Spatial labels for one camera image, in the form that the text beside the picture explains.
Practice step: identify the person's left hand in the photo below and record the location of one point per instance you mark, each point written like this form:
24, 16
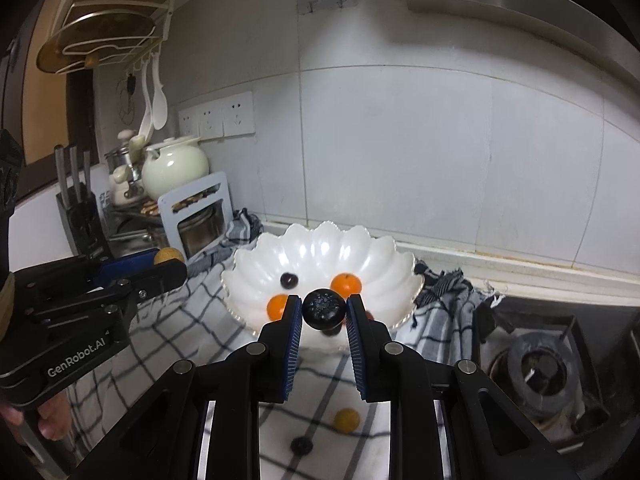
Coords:
50, 420

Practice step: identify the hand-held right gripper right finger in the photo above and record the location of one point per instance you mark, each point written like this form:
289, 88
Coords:
357, 350

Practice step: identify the checked kitchen cloth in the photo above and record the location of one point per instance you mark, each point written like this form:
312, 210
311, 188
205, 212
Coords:
165, 340

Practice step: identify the white scalloped bowl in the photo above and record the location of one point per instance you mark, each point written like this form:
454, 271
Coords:
320, 255

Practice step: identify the black knife block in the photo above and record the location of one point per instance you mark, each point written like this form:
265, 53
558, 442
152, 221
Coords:
85, 225

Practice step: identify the white hanging spoon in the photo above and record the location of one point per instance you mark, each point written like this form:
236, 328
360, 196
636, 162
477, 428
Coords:
146, 115
160, 102

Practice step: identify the white wall outlet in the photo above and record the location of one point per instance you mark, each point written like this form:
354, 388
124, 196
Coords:
210, 121
188, 122
237, 115

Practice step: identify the cream ceramic pot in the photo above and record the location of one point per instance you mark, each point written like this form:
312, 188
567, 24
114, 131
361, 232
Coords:
175, 165

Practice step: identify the wooden trivet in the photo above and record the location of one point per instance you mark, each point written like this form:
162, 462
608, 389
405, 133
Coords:
150, 206

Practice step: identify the steel pot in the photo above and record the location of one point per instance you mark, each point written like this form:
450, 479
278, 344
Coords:
202, 232

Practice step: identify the orange tangerine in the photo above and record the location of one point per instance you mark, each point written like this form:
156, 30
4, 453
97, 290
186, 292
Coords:
276, 307
346, 284

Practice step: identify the small tan longan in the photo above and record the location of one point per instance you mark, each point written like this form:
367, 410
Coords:
168, 255
346, 420

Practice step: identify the wooden cutting board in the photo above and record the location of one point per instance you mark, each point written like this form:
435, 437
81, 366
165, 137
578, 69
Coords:
100, 25

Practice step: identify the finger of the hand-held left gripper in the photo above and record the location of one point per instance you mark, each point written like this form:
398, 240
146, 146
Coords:
125, 265
160, 277

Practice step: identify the dark purple grape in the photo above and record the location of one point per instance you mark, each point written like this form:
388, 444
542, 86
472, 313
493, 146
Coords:
301, 445
330, 331
325, 309
288, 280

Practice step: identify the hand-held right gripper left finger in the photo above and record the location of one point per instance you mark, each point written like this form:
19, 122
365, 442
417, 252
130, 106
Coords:
292, 350

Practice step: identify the gas stove burner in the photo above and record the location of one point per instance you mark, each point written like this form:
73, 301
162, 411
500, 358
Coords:
540, 370

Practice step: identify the steel tray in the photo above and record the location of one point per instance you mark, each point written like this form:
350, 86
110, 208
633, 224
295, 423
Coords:
130, 232

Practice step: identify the grey frame rack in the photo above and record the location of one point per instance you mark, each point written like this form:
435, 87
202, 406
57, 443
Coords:
167, 220

